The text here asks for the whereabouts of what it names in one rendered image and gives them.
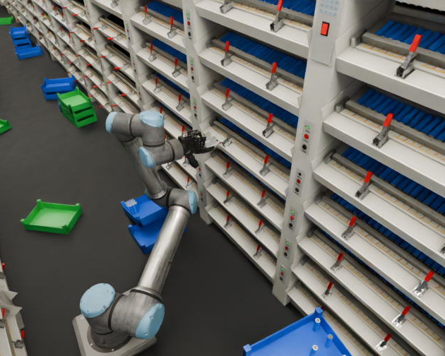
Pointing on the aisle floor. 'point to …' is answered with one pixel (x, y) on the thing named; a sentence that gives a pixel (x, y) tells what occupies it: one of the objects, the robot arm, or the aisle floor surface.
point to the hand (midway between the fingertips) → (216, 143)
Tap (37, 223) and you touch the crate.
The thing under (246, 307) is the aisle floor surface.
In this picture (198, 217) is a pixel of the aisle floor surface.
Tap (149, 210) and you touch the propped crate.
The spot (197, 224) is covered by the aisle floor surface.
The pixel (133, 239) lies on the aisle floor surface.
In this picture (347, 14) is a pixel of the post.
